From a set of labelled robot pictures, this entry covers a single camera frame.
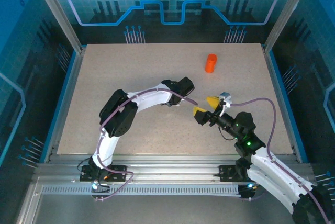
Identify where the orange pill bottle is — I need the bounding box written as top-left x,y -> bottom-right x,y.
204,53 -> 218,74

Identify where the blue table edge strip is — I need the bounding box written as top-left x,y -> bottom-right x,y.
267,49 -> 310,164
38,47 -> 82,164

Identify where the aluminium cross beam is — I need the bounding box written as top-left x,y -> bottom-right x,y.
32,154 -> 316,184

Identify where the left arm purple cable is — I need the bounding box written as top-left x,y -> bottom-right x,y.
93,87 -> 199,203

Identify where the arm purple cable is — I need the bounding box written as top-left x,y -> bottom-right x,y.
93,87 -> 199,203
230,97 -> 331,224

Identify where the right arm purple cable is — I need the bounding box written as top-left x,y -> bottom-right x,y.
230,97 -> 331,224

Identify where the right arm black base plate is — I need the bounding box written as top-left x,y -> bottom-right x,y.
218,165 -> 252,183

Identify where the grey slotted cable duct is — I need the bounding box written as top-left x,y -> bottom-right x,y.
41,185 -> 243,197

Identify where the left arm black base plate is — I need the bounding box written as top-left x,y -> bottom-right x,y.
80,165 -> 128,183

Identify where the grey metal lower frame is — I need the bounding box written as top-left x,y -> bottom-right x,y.
15,176 -> 332,224

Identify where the aluminium frame post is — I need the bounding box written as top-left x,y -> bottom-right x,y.
262,0 -> 317,53
28,0 -> 87,53

